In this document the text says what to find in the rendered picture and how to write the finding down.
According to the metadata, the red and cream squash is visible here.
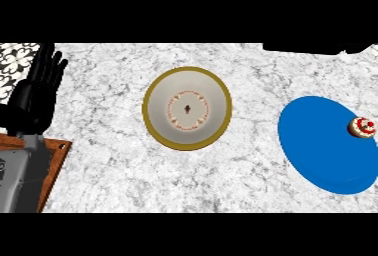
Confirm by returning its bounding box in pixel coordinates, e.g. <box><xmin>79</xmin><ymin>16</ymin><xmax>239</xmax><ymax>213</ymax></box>
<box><xmin>346</xmin><ymin>116</ymin><xmax>378</xmax><ymax>139</ymax></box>

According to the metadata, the white bowl with gold rim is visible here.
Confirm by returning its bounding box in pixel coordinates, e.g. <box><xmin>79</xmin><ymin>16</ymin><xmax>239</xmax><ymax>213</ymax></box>
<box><xmin>141</xmin><ymin>66</ymin><xmax>233</xmax><ymax>152</ymax></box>

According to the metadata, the black and white patterned tile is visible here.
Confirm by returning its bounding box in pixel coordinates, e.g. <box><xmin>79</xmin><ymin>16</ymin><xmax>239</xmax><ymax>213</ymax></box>
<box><xmin>0</xmin><ymin>42</ymin><xmax>42</xmax><ymax>106</ymax></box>

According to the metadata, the blue plate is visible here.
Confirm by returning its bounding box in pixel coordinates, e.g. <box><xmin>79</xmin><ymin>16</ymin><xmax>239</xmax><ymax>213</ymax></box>
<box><xmin>275</xmin><ymin>95</ymin><xmax>378</xmax><ymax>195</ymax></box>

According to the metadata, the black appliance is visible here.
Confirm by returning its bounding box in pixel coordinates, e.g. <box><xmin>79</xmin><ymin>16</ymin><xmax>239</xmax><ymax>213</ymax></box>
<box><xmin>261</xmin><ymin>42</ymin><xmax>373</xmax><ymax>55</ymax></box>

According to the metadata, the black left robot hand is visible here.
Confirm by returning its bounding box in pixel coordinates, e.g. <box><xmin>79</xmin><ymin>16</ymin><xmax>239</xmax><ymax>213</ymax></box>
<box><xmin>0</xmin><ymin>42</ymin><xmax>69</xmax><ymax>137</ymax></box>

